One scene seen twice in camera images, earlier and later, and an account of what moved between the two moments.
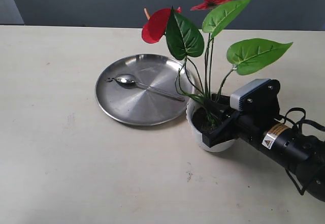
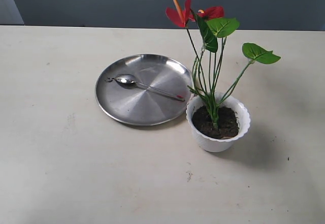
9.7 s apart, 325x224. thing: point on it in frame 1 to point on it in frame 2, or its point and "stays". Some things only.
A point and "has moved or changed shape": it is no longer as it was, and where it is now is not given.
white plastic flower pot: [215, 147] has moved or changed shape
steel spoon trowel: [129, 78] stays
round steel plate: [137, 105] stays
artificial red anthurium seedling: [207, 65] has moved or changed shape
